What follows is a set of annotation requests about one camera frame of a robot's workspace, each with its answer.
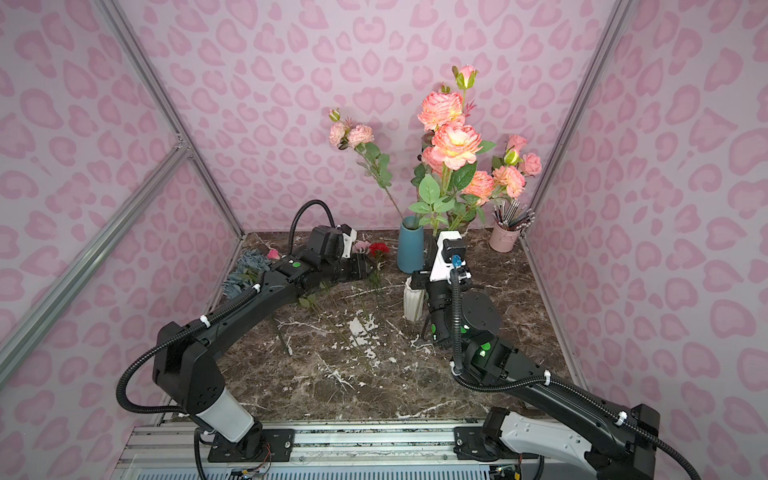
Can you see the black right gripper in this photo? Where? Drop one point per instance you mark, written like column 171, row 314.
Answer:
column 435, row 285

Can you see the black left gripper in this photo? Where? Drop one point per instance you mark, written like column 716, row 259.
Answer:
column 358, row 267

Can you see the white ribbed ceramic vase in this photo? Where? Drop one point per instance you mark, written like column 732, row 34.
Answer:
column 413, row 300

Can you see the light pink carnation flower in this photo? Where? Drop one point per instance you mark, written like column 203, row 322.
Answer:
column 362, row 247

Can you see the teal cylindrical vase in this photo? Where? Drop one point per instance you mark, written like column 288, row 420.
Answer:
column 410, row 249

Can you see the large pink peony branch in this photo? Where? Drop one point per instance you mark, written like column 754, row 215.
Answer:
column 475, row 190

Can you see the pale pink peony branch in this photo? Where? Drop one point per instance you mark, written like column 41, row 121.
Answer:
column 347, row 135

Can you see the coral peony flower branch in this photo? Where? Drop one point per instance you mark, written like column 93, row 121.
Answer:
column 432, row 201

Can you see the light pink rose with stem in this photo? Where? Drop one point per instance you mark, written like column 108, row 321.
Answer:
column 530, row 165

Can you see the pink rose with long stem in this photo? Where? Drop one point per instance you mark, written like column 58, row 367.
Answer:
column 516, row 143

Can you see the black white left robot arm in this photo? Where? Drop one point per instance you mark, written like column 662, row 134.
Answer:
column 184, row 359

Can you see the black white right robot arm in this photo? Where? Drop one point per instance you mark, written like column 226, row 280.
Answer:
column 608, row 440

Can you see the bunch of artificial flowers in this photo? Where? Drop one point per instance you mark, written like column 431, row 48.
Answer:
column 283, row 283

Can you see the red carnation flower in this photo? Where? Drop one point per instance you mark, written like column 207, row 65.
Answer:
column 378, row 254

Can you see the blue grey artificial flower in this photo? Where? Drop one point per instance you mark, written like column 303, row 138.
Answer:
column 246, row 272

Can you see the pink cup of straws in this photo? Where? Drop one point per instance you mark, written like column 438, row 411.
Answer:
column 511, row 220

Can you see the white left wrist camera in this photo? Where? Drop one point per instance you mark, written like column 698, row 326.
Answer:
column 349, row 237

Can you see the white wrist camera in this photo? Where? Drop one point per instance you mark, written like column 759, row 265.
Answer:
column 450, row 255
column 349, row 237

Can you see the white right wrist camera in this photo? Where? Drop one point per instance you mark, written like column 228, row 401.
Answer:
column 450, row 255

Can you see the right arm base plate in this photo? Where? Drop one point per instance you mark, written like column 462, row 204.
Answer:
column 471, row 444

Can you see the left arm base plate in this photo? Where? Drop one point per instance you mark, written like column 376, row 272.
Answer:
column 259, row 444

